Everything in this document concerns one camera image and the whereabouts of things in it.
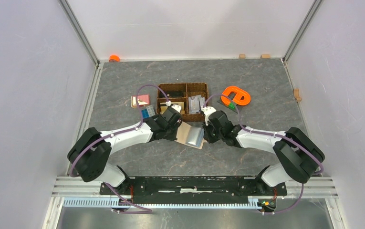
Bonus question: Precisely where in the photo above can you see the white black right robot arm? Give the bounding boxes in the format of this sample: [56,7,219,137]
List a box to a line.
[202,106,325,195]

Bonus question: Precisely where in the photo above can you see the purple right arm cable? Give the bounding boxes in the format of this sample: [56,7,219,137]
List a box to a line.
[203,93,324,216]

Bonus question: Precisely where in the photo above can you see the wooden block left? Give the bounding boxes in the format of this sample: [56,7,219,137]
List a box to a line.
[239,53,246,59]

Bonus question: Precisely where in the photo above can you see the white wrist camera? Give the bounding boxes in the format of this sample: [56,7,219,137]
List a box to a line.
[201,106,217,125]
[165,101,185,114]

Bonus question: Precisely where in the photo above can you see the silver cards in basket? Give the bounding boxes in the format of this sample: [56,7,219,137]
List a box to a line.
[188,95,206,114]

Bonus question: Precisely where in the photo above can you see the wooden block right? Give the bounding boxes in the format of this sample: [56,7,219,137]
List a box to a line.
[261,54,271,59]

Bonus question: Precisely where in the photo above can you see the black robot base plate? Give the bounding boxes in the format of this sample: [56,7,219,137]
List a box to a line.
[115,176,287,204]

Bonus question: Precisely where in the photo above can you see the curved wooden piece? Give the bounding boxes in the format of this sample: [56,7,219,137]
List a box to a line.
[293,88,302,103]

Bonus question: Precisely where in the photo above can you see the orange tape dispenser ring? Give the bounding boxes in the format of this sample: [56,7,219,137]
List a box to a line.
[221,86,252,107]

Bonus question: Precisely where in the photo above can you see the orange round cap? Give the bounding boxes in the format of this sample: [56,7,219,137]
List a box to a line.
[108,55,120,62]

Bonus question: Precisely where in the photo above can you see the black cards in basket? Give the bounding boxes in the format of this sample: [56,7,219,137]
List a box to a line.
[165,91,185,99]

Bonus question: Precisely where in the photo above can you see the aluminium frame rail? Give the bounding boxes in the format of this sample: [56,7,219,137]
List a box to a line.
[52,177,338,209]

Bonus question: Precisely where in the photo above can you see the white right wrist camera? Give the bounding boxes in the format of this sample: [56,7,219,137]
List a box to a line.
[201,106,217,125]

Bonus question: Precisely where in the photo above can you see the wooden block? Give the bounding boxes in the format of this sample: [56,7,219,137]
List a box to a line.
[261,54,271,59]
[239,53,246,59]

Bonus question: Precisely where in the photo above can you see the blue toy brick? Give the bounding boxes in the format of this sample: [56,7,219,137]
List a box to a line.
[141,105,156,119]

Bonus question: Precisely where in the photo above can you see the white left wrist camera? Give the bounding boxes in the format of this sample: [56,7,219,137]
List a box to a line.
[165,101,185,114]

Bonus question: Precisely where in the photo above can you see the brown woven divided basket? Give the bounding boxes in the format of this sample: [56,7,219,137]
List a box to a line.
[158,83,209,122]

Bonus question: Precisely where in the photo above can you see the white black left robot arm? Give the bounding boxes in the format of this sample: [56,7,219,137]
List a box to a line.
[67,104,182,194]

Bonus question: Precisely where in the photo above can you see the beige leather card holder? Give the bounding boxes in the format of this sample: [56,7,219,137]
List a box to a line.
[175,122,205,149]

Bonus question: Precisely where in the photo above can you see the playing card box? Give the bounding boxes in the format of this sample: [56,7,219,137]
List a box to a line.
[131,94,151,108]

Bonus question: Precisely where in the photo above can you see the yellow cards in basket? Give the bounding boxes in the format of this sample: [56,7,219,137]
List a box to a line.
[159,100,186,115]

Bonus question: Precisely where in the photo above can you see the green toy brick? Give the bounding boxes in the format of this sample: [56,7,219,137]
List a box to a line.
[228,103,236,110]

